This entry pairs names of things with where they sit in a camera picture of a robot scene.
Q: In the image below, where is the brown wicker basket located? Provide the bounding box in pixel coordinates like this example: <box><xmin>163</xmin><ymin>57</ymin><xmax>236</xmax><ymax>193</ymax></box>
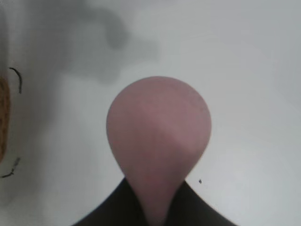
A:
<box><xmin>0</xmin><ymin>77</ymin><xmax>11</xmax><ymax>163</ymax></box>

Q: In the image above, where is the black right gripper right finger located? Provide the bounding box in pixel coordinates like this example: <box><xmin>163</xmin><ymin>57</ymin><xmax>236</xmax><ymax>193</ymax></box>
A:
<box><xmin>165</xmin><ymin>179</ymin><xmax>236</xmax><ymax>226</ymax></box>

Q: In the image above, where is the pink peach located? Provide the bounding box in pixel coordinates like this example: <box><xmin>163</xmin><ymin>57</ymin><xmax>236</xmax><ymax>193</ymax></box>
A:
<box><xmin>106</xmin><ymin>75</ymin><xmax>212</xmax><ymax>226</ymax></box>

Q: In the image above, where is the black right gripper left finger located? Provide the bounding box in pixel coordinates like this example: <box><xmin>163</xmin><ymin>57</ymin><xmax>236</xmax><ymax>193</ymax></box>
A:
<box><xmin>72</xmin><ymin>177</ymin><xmax>149</xmax><ymax>226</ymax></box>

